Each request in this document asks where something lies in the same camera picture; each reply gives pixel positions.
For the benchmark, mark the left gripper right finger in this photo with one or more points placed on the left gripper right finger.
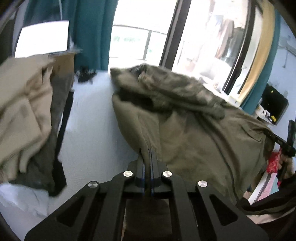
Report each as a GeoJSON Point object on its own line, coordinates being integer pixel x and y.
{"type": "Point", "coordinates": [197, 210]}

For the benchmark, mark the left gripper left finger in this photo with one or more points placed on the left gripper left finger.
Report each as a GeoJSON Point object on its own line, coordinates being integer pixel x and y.
{"type": "Point", "coordinates": [96, 211]}

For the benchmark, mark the olive green jacket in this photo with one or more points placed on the olive green jacket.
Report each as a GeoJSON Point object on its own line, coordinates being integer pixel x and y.
{"type": "Point", "coordinates": [197, 134]}

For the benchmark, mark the hanging laundry clothes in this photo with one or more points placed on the hanging laundry clothes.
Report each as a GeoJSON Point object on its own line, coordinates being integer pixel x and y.
{"type": "Point", "coordinates": [230, 42]}

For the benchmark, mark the person right hand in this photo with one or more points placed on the person right hand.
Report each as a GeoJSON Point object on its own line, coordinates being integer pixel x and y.
{"type": "Point", "coordinates": [286, 166]}

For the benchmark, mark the black monitor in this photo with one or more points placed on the black monitor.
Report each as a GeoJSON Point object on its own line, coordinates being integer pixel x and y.
{"type": "Point", "coordinates": [274, 102]}

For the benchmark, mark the white bed cover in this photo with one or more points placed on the white bed cover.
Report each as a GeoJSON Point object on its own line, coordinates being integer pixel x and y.
{"type": "Point", "coordinates": [93, 149]}

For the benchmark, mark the yellow teal right curtain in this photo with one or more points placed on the yellow teal right curtain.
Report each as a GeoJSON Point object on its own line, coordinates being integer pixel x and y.
{"type": "Point", "coordinates": [262, 65]}

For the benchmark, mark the beige garment pile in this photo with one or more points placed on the beige garment pile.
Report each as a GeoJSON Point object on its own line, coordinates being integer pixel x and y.
{"type": "Point", "coordinates": [36, 100]}

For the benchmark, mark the glowing tablet screen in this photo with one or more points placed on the glowing tablet screen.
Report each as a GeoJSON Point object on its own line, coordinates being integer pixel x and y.
{"type": "Point", "coordinates": [43, 38]}

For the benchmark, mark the teal left curtain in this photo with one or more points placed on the teal left curtain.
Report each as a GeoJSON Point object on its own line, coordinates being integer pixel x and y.
{"type": "Point", "coordinates": [90, 26]}

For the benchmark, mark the black window frame post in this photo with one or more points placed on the black window frame post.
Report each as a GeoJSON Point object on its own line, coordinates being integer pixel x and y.
{"type": "Point", "coordinates": [175, 32]}

